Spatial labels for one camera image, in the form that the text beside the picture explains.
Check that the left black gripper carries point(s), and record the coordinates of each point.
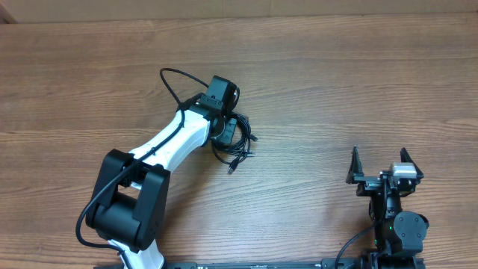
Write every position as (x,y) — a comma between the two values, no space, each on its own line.
(227,135)

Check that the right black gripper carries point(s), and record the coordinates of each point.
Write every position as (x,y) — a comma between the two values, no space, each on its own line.
(365,184)

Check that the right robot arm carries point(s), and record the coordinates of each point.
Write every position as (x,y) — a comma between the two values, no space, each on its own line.
(398,234)

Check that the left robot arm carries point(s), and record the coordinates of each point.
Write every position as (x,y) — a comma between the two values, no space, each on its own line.
(129,198)

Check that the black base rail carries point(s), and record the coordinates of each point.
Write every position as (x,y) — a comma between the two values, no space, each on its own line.
(328,263)

